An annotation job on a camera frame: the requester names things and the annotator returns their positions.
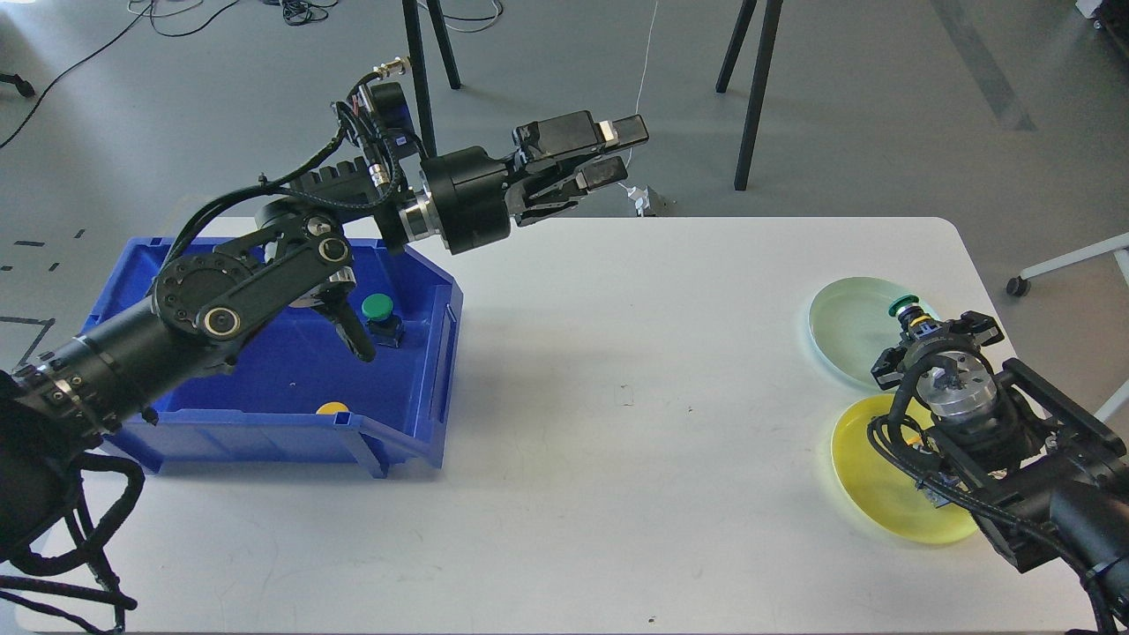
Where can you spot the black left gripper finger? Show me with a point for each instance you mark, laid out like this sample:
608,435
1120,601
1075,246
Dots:
553,143
547,193

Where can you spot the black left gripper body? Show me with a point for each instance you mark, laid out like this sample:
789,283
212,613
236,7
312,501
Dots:
467,188

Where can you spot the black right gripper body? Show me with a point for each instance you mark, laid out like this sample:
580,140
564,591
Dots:
907,361

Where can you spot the green push button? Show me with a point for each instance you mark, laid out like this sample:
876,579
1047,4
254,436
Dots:
916,323
384,325

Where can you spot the yellow push button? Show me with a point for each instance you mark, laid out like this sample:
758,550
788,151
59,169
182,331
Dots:
930,467

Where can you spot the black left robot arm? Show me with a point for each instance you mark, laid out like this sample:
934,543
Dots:
239,261

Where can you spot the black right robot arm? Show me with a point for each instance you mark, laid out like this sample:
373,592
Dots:
1042,477

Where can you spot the light green plate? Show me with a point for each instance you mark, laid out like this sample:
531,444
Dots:
850,325

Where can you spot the yellow plate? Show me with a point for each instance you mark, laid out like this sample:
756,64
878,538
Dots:
882,492

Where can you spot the yellow button at bin front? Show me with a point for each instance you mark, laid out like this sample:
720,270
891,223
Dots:
332,408

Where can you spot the white wheeled stand base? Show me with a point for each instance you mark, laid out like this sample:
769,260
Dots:
1116,246

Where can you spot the blue plastic bin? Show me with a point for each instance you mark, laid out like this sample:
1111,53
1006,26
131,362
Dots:
265,409

